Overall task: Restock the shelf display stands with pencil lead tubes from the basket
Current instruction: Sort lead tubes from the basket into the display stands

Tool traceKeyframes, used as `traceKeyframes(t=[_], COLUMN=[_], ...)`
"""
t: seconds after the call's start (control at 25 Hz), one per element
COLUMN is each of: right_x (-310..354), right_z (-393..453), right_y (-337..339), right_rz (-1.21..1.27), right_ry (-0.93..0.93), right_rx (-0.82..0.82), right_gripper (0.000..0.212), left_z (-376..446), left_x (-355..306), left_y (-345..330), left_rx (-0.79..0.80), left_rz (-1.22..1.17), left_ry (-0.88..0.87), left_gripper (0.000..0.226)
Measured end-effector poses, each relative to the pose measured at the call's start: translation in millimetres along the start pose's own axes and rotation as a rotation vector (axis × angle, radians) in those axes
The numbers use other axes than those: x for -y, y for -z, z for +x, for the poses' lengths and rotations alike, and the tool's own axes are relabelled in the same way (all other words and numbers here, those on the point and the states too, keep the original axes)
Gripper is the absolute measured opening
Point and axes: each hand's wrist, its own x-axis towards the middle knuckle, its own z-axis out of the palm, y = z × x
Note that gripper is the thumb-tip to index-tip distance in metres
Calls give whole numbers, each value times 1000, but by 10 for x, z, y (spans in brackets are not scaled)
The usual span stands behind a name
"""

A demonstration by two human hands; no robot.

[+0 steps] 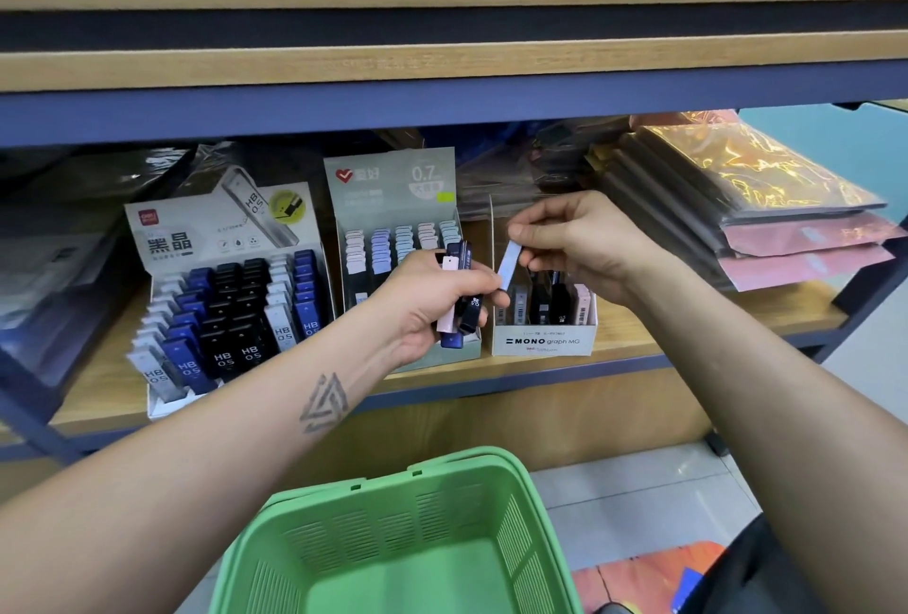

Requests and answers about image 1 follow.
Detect person's left hand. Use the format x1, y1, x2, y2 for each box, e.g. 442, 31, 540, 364
363, 249, 511, 368

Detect person's right hand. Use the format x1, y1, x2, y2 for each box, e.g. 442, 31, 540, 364
506, 190, 663, 311

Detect lead case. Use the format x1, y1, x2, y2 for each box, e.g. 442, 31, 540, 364
495, 241, 524, 291

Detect clear plastic display box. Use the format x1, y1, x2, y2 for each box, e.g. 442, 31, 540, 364
489, 195, 601, 359

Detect pale green display box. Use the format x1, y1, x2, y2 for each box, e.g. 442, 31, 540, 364
323, 147, 485, 376

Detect white display box red label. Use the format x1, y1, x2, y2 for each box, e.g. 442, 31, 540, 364
125, 167, 338, 421

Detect green plastic basket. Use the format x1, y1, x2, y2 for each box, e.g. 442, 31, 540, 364
210, 446, 585, 614

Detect person's right forearm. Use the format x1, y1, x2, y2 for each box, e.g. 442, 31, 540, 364
624, 269, 908, 614

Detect person's left forearm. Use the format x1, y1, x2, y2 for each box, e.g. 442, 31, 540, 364
0, 320, 399, 614

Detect dark plastic-wrapped packs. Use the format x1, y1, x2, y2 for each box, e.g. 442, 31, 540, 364
454, 110, 908, 294

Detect colourful printed mat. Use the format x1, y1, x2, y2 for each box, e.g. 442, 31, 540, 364
571, 539, 728, 614

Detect stack of wrapped paper packs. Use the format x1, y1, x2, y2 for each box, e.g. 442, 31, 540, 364
0, 145, 193, 396

